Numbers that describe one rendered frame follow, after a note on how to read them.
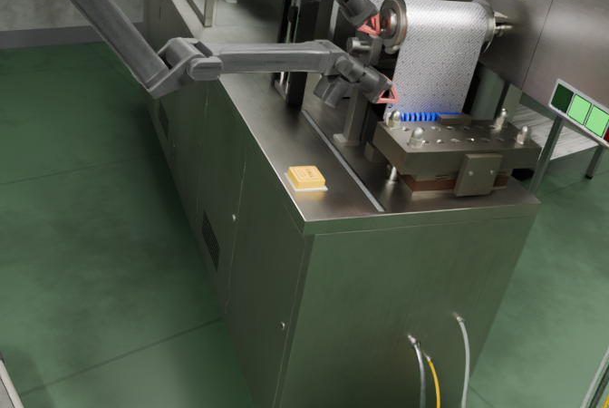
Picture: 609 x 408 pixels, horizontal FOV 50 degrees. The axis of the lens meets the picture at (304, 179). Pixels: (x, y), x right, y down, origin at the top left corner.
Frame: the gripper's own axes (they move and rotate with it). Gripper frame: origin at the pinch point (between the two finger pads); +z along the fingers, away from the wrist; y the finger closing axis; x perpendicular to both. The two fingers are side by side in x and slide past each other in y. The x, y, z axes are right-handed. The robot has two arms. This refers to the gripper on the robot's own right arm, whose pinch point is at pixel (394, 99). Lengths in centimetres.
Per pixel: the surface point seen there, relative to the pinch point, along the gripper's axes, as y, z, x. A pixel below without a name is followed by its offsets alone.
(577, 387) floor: 21, 134, -49
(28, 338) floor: -42, -29, -138
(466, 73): 0.3, 13.5, 15.6
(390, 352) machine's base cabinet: 26, 32, -55
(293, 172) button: 9.3, -18.2, -26.9
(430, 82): 0.3, 5.7, 8.4
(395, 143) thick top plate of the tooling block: 14.5, -2.9, -7.2
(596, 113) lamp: 35.0, 20.0, 25.5
